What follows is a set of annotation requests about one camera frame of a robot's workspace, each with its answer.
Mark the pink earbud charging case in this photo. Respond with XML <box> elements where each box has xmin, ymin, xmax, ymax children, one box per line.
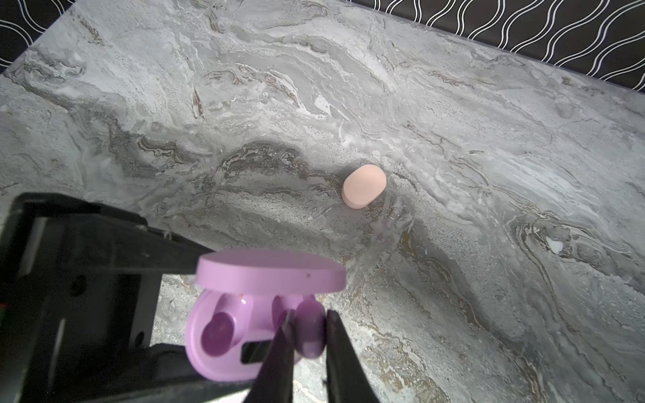
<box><xmin>342</xmin><ymin>164</ymin><xmax>387</xmax><ymax>209</ymax></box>

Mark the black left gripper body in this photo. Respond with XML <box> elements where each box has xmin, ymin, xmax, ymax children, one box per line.
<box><xmin>1</xmin><ymin>193</ymin><xmax>161</xmax><ymax>402</ymax></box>

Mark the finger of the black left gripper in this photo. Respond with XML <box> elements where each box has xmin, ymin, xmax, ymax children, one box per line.
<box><xmin>30</xmin><ymin>214</ymin><xmax>212</xmax><ymax>276</ymax></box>
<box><xmin>75</xmin><ymin>344</ymin><xmax>252</xmax><ymax>402</ymax></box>

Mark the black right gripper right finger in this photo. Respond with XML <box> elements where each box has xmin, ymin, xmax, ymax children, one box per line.
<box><xmin>326</xmin><ymin>310</ymin><xmax>380</xmax><ymax>403</ymax></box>

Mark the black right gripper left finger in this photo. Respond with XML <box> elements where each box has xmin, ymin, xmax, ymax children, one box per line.
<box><xmin>244</xmin><ymin>310</ymin><xmax>296</xmax><ymax>403</ymax></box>

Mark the purple earbud charging case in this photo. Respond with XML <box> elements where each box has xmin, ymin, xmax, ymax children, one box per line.
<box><xmin>185</xmin><ymin>250</ymin><xmax>346</xmax><ymax>382</ymax></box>

